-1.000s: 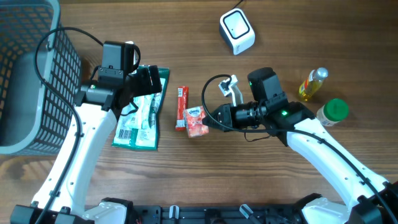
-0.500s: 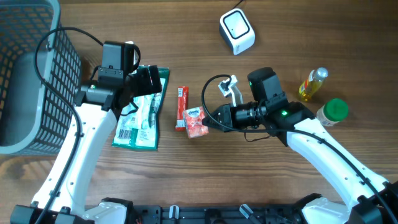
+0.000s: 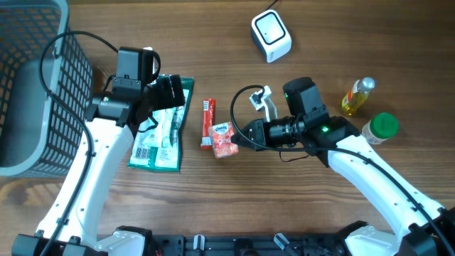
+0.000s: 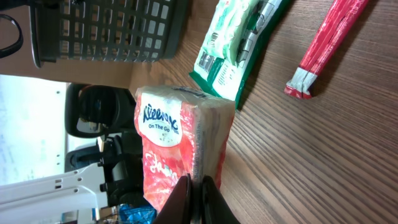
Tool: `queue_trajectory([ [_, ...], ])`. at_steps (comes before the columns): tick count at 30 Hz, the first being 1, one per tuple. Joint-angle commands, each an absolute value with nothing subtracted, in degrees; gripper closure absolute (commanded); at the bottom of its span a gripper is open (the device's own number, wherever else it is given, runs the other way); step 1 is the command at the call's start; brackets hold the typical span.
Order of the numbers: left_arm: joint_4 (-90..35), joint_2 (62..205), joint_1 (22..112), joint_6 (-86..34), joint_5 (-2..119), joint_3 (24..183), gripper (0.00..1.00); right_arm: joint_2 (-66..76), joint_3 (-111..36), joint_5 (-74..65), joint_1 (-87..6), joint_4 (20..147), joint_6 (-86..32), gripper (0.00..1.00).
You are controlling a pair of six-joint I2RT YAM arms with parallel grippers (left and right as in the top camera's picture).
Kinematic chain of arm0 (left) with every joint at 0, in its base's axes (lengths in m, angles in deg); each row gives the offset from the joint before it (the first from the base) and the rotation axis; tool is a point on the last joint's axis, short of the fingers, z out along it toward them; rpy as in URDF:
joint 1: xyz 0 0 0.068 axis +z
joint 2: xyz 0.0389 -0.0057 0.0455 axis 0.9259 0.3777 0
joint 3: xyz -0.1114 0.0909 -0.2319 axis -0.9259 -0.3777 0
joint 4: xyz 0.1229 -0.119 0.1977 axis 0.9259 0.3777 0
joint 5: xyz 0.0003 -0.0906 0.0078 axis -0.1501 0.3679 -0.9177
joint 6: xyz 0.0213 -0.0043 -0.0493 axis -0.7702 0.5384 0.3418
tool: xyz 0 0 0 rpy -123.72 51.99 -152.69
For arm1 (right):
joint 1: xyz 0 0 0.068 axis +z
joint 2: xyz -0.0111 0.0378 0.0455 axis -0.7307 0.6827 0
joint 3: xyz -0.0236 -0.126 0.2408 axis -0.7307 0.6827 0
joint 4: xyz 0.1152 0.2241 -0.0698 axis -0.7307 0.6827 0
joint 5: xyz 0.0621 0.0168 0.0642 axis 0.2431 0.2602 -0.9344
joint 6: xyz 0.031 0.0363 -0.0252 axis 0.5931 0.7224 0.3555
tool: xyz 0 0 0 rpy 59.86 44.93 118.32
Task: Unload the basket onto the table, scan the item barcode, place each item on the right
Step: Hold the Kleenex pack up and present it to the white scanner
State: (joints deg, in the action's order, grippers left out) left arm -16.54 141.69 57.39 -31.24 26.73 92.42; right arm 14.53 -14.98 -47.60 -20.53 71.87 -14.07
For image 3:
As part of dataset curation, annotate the yellow liquid small bottle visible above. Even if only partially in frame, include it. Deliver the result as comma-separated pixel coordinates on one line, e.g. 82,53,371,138
341,77,375,116

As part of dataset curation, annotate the green lid white jar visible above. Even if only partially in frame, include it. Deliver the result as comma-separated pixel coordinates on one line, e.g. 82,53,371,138
362,112,400,144

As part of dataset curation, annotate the mint green wipes packet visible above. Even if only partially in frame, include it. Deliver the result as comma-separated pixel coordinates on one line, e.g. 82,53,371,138
140,106,185,148

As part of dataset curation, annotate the red stick packet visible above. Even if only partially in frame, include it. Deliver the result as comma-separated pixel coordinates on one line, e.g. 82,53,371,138
200,98,216,150

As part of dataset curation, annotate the white barcode scanner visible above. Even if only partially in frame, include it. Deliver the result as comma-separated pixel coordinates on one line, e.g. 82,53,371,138
250,10,292,63

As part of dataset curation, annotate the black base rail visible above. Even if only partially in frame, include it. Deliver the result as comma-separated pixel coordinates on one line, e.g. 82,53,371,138
151,234,350,256

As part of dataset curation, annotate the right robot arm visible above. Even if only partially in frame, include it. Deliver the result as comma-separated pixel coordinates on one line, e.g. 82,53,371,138
231,77,454,255

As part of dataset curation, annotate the red white carton cup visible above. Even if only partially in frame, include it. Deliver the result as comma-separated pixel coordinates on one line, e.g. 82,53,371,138
208,122,239,159

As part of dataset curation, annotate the grey plastic mesh basket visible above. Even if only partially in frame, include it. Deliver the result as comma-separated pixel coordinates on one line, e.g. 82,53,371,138
1,1,93,178

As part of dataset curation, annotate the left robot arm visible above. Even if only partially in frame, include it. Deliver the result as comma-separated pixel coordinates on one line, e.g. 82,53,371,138
11,47,185,255

